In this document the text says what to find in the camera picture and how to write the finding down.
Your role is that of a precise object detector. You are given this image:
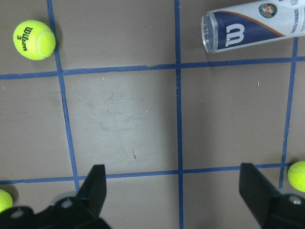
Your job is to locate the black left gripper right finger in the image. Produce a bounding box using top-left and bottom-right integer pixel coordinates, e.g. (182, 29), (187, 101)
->
(239, 163), (282, 226)

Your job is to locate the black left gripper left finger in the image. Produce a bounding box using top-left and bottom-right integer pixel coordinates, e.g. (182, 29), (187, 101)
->
(76, 165), (106, 217)

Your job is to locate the tennis ball can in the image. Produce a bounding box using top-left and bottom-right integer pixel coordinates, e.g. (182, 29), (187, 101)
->
(201, 0), (305, 53)

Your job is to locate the middle tennis ball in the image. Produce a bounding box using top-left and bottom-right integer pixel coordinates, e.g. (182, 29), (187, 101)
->
(287, 161), (305, 193)

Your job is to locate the tennis ball by left base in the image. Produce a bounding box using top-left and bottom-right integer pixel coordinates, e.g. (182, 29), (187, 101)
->
(0, 189), (13, 212)

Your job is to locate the tennis ball near left gripper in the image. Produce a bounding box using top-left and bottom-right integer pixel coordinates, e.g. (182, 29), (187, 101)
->
(13, 20), (56, 61)

